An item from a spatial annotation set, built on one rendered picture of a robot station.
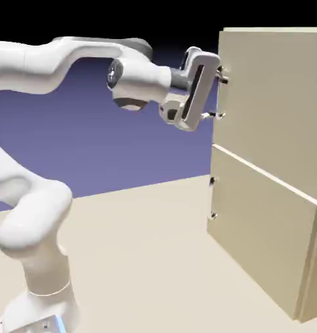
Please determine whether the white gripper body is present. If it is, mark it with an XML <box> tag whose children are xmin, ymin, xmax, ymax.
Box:
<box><xmin>173</xmin><ymin>46</ymin><xmax>222</xmax><ymax>133</ymax></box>

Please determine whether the beige cabinet door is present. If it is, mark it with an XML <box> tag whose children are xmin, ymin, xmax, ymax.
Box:
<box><xmin>212</xmin><ymin>27</ymin><xmax>317</xmax><ymax>202</ymax></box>
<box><xmin>207</xmin><ymin>143</ymin><xmax>317</xmax><ymax>323</ymax></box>

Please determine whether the beige cabinet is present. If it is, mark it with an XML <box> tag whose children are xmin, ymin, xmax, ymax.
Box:
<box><xmin>207</xmin><ymin>27</ymin><xmax>317</xmax><ymax>324</ymax></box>

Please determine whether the curved metal door handle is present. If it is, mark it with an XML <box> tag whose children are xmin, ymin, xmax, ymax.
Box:
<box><xmin>209</xmin><ymin>176</ymin><xmax>218</xmax><ymax>221</ymax></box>
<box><xmin>216</xmin><ymin>66</ymin><xmax>229</xmax><ymax>120</ymax></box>

